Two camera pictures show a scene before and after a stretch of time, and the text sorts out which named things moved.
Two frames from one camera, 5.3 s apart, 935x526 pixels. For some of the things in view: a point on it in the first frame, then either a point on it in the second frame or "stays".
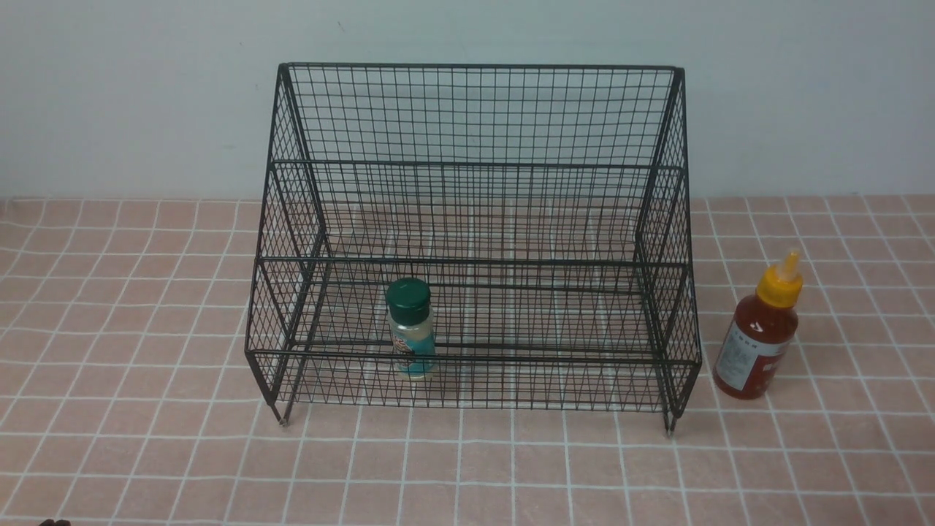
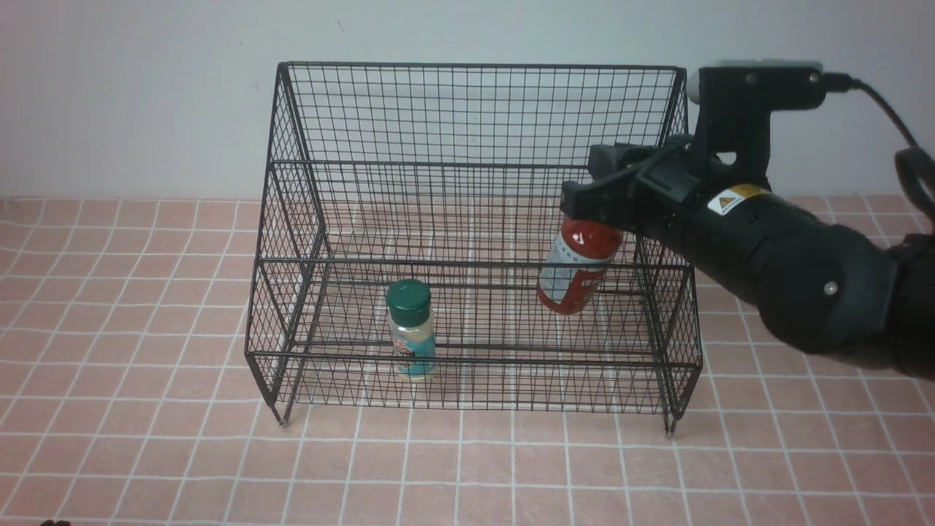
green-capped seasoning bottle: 412,329 stays
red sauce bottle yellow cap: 760,336 -> 574,270
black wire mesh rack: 468,239 stays
